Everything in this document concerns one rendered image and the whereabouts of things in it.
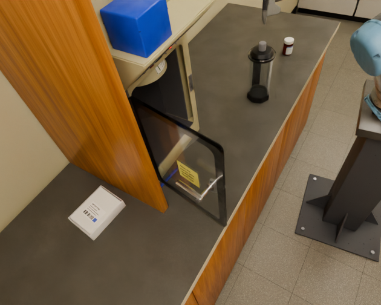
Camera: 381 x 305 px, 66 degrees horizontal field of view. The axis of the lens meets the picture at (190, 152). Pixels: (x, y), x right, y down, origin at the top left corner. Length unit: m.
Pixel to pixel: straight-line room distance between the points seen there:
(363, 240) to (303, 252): 0.37
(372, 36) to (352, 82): 2.35
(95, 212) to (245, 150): 0.61
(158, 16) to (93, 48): 0.17
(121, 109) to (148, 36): 0.16
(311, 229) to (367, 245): 0.33
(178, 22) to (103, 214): 0.67
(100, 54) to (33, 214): 0.81
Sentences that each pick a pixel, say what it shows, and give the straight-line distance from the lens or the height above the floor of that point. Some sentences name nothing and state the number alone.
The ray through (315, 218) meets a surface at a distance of 2.12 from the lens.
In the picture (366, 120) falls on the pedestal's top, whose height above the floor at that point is 0.94.
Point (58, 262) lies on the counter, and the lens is 1.12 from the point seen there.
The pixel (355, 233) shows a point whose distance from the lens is 2.15.
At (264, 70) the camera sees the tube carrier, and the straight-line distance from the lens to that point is 1.25.
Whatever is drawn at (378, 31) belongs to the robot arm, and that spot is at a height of 1.50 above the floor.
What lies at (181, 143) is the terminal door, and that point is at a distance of 0.71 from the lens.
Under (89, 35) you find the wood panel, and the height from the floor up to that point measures 1.62.
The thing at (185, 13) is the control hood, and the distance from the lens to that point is 0.80.
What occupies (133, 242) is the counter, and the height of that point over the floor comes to 0.94.
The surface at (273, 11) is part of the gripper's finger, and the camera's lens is 1.12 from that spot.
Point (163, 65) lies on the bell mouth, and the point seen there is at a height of 1.33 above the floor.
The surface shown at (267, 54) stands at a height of 1.18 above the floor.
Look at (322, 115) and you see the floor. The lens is 2.72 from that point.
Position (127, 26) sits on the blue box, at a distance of 0.65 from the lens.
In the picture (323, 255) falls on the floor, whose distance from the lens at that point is 2.05.
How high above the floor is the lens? 1.87
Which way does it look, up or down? 52 degrees down
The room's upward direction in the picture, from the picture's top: 11 degrees counter-clockwise
